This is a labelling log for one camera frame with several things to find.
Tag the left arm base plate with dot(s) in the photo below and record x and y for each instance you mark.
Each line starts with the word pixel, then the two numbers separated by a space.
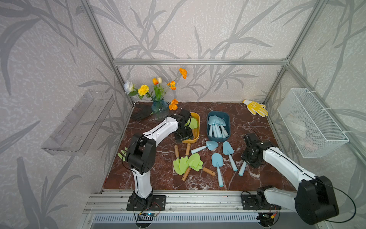
pixel 155 202

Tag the white wire mesh basket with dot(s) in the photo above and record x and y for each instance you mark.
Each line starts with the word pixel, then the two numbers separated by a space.
pixel 313 129

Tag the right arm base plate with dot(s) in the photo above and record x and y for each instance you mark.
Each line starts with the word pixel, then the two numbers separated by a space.
pixel 256 202

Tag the glass vase with flowers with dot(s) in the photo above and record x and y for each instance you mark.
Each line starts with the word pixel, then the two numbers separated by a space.
pixel 159 107

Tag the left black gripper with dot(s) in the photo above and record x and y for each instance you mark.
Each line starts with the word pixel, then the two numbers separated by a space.
pixel 189 136

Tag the yellow storage box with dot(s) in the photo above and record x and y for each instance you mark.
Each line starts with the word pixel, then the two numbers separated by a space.
pixel 197 116

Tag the yellow white work glove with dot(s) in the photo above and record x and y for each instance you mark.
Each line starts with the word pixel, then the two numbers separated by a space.
pixel 256 108

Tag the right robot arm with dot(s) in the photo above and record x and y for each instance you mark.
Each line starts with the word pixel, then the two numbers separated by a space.
pixel 314 199

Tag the clear acrylic wall shelf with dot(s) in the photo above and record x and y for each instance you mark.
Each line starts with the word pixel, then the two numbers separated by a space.
pixel 77 131

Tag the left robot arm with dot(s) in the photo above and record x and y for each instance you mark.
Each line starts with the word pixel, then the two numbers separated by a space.
pixel 142 151

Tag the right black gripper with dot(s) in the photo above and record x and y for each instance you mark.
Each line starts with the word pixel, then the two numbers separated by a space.
pixel 253 164

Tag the dark teal storage box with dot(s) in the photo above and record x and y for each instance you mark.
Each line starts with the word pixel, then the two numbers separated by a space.
pixel 226 117

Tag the green square shovel wooden handle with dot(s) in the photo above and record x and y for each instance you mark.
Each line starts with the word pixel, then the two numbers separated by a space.
pixel 199 167

